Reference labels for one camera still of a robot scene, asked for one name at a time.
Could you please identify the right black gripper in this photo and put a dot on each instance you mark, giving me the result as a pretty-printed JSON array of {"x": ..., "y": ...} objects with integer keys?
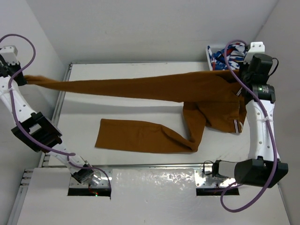
[{"x": 242, "y": 66}]

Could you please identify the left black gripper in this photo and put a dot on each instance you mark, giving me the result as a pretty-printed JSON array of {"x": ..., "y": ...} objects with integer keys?
[{"x": 15, "y": 67}]

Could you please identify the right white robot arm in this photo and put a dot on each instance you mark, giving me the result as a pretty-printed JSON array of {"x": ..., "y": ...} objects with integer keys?
[{"x": 263, "y": 166}]

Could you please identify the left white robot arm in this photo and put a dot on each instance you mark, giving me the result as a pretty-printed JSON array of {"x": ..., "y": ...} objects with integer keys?
[{"x": 41, "y": 135}]

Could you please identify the blue white patterned cloth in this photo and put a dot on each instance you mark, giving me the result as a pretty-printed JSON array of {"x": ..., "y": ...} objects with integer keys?
[{"x": 235, "y": 54}]

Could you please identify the white plastic basket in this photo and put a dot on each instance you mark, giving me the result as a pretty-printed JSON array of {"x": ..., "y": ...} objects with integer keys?
[{"x": 210, "y": 50}]

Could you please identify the white front cover board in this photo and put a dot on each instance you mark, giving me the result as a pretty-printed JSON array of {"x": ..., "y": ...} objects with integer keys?
[{"x": 140, "y": 197}]

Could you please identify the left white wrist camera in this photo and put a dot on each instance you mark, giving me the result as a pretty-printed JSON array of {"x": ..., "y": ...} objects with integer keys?
[{"x": 9, "y": 54}]

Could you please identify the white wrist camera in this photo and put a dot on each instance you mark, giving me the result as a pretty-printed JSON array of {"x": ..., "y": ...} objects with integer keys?
[
  {"x": 9, "y": 54},
  {"x": 254, "y": 48}
]

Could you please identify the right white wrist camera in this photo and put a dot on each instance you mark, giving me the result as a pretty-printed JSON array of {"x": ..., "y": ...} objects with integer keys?
[{"x": 254, "y": 48}]

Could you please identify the aluminium table frame rail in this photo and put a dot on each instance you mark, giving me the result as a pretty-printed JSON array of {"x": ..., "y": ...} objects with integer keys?
[{"x": 45, "y": 157}]

